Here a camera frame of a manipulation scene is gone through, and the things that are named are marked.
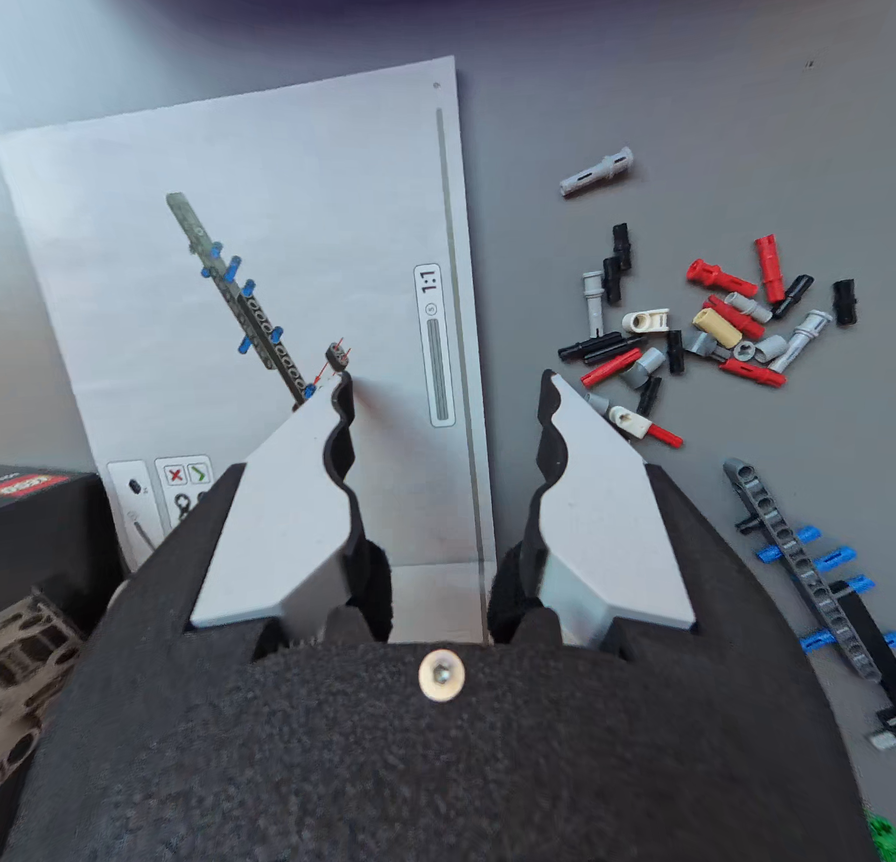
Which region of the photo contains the grey long lego pin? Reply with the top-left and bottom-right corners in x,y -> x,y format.
560,147 -> 635,198

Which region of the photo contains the green lego connector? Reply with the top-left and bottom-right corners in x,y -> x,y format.
864,809 -> 896,862

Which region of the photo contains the pile of small lego pins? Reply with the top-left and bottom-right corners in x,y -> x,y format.
556,221 -> 861,450

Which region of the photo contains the tan lego frame piece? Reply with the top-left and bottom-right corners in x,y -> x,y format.
0,591 -> 88,793

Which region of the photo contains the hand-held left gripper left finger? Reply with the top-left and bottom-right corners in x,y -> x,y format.
189,371 -> 372,642

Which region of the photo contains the black lego box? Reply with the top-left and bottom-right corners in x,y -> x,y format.
0,464 -> 123,632

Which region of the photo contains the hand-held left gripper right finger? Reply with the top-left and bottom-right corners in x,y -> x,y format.
521,369 -> 699,647

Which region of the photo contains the grey lego beam assembly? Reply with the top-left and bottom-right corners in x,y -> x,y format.
723,457 -> 896,751

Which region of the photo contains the lego instruction booklet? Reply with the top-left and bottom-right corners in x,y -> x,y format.
0,56 -> 498,646

